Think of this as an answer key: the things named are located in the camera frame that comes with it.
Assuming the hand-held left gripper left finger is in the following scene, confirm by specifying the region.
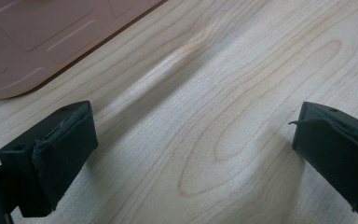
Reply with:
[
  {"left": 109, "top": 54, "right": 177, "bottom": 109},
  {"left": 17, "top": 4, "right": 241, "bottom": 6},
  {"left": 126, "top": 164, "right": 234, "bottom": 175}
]
[{"left": 0, "top": 100, "right": 100, "bottom": 218}]

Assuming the pink plastic tray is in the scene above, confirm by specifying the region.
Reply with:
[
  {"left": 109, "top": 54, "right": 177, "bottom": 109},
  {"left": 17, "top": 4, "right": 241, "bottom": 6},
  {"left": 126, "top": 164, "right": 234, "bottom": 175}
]
[{"left": 0, "top": 0, "right": 169, "bottom": 101}]

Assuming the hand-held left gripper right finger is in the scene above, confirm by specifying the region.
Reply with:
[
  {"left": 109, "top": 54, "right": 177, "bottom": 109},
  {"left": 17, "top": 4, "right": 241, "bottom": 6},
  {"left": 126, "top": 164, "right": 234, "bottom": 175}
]
[{"left": 288, "top": 101, "right": 358, "bottom": 219}]

